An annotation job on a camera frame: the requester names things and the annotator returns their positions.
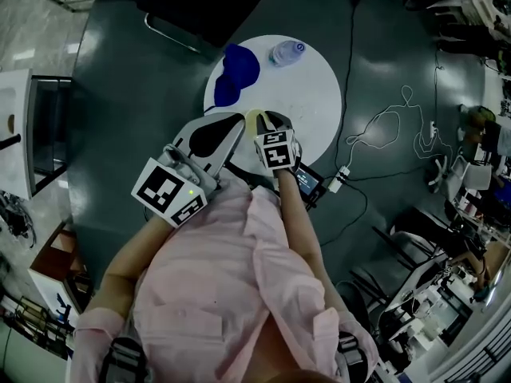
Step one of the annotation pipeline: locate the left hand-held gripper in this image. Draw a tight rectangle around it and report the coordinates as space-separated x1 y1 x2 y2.
131 113 245 230

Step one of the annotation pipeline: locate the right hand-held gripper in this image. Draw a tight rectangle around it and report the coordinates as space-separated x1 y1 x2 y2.
254 112 303 172

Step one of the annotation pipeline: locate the yellow plastic cup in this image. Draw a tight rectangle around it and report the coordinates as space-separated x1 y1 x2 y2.
244 109 269 140

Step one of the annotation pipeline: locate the person's left forearm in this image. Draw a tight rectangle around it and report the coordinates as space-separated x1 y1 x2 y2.
81 209 176 314

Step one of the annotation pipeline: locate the person's right forearm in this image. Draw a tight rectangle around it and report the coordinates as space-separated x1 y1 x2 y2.
275 168 348 314

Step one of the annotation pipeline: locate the blue cloth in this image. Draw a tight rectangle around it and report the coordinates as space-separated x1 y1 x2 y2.
203 42 261 113

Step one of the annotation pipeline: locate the black screen device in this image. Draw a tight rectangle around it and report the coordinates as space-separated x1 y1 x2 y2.
293 161 327 211

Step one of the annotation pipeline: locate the clear plastic water bottle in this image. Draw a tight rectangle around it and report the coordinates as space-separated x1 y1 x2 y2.
267 40 307 68

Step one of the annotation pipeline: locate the black office chair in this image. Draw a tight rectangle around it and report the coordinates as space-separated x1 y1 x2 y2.
119 0 279 53

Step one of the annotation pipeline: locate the person's pink shirt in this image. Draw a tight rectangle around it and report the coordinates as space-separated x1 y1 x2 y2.
71 176 380 383

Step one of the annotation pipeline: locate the brown wooden cabinet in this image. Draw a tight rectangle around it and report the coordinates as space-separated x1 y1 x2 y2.
30 221 87 290

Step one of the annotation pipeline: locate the white side table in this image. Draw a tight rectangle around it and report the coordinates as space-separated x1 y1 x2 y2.
0 68 73 201

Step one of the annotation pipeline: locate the white swivel chair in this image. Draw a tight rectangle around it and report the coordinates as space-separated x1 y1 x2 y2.
429 153 494 199

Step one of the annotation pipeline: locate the black equipment pile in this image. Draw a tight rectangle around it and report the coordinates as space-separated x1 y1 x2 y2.
0 189 39 251

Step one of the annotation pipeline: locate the green bag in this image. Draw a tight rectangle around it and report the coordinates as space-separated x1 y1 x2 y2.
465 105 496 129

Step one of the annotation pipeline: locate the white cable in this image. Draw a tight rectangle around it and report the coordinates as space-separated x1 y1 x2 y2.
345 85 454 171

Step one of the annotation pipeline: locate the black cable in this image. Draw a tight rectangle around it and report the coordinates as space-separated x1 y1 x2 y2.
327 0 362 175
317 180 368 247

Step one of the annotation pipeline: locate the black handle tool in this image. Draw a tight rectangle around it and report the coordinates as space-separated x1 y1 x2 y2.
0 133 22 151

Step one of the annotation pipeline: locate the person's left shoulder strap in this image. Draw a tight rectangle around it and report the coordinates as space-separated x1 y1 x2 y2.
99 335 151 383

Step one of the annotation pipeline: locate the person's shoulder strap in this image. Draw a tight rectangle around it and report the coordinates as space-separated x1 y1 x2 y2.
337 330 370 378
99 335 151 383

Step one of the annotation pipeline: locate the person's right shoulder strap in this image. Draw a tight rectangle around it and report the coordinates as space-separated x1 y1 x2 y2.
337 330 370 378

